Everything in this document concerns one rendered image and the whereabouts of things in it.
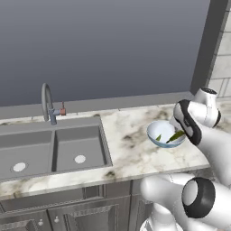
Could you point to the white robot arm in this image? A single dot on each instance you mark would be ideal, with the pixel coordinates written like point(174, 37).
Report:
point(210, 144)

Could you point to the grey double sink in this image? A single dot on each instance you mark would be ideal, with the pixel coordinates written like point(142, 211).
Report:
point(78, 141)

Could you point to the white bowl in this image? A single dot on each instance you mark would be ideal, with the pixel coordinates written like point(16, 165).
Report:
point(162, 129)

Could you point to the green banana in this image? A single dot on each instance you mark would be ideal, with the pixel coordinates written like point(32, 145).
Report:
point(176, 136)

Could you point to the grey curved tap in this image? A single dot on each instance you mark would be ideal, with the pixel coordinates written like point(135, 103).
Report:
point(47, 99)

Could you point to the grey cupboard door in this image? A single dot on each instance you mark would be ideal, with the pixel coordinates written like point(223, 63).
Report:
point(93, 215)
point(136, 210)
point(21, 222)

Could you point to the grey false drawer front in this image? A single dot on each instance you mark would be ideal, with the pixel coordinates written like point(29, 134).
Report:
point(45, 200)

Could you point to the round silver knob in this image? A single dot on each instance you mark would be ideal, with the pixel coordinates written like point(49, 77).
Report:
point(56, 219)
point(40, 222)

